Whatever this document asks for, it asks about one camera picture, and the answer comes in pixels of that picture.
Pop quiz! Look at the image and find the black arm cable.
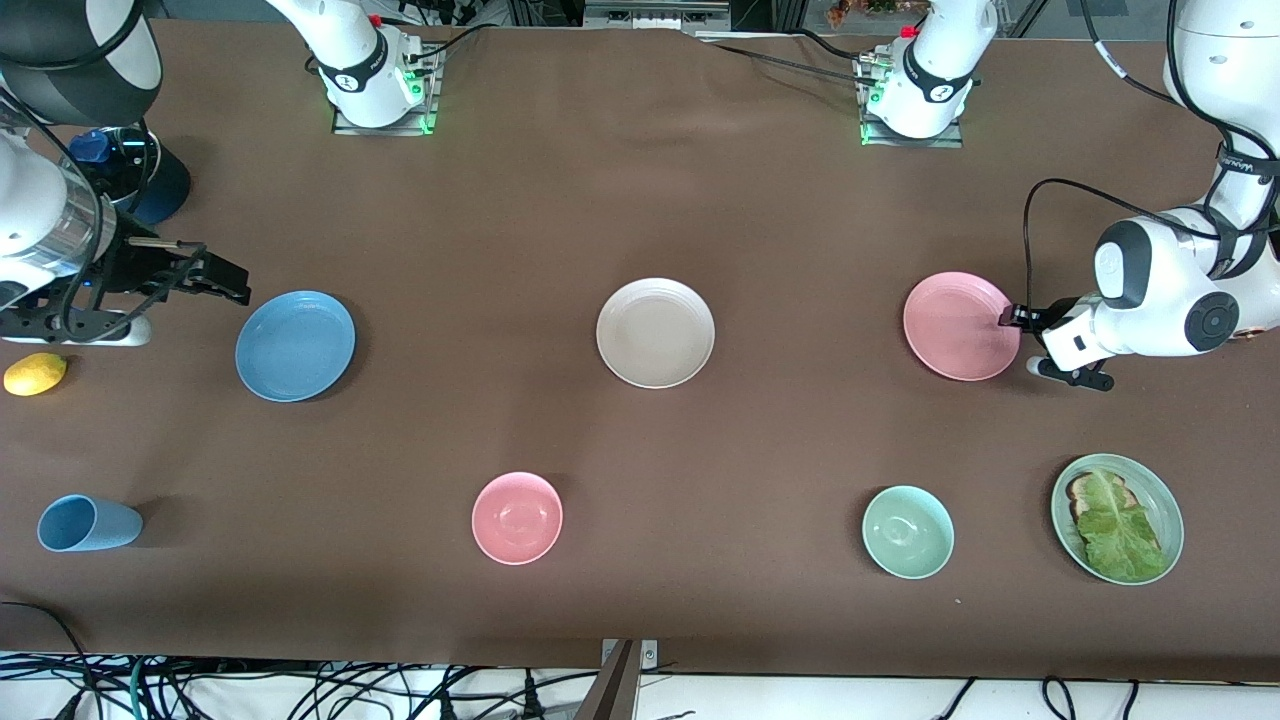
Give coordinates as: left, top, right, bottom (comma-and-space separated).
0, 60, 201, 336
1022, 0, 1280, 313

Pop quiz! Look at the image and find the dark stand bar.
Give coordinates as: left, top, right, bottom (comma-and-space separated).
575, 640, 642, 720

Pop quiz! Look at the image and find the grey metal box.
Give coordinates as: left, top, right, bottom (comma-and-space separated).
584, 0, 732, 33

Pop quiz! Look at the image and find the small metal clamp bracket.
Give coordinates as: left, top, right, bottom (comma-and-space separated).
600, 638, 660, 669

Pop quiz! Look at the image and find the dark blue pan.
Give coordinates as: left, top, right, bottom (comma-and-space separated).
66, 125, 192, 227

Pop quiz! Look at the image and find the blue plate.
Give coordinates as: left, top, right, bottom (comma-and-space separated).
235, 290, 357, 403

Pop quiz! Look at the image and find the green lettuce leaf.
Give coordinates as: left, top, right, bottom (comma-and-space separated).
1075, 470, 1166, 583

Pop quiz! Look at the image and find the small pink bowl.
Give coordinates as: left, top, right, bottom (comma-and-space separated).
471, 471, 564, 566

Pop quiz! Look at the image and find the small green bowl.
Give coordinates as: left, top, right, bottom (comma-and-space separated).
862, 485, 955, 580

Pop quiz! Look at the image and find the black cable on cloth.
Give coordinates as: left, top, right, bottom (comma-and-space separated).
405, 24, 493, 63
700, 38, 873, 83
785, 27, 876, 66

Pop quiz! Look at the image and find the brown table cloth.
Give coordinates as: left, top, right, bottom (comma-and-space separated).
0, 20, 1280, 683

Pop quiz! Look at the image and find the toast slice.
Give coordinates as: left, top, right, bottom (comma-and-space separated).
1066, 472, 1136, 521

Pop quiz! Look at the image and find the green plate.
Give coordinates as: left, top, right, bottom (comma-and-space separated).
1051, 453, 1185, 587

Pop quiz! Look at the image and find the yellow lemon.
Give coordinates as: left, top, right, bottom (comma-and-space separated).
3, 352, 69, 397

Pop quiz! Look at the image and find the blue cup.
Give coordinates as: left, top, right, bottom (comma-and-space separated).
37, 494, 144, 553

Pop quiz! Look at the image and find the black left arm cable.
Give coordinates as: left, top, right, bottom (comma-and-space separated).
1022, 0, 1280, 313

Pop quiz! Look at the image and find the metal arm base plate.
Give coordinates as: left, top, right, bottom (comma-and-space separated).
858, 55, 965, 149
332, 45, 439, 137

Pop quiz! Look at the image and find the glass lid with blue knob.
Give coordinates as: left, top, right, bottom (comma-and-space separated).
68, 126, 162, 201

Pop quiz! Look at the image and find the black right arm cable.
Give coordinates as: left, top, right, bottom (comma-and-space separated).
0, 60, 201, 336

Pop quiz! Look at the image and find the beige plate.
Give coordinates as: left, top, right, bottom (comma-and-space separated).
596, 277, 716, 389

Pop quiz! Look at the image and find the pink plate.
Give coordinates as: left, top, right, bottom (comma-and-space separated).
903, 272, 1022, 382

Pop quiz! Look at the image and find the orange decoration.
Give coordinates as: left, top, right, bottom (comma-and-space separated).
826, 0, 906, 28

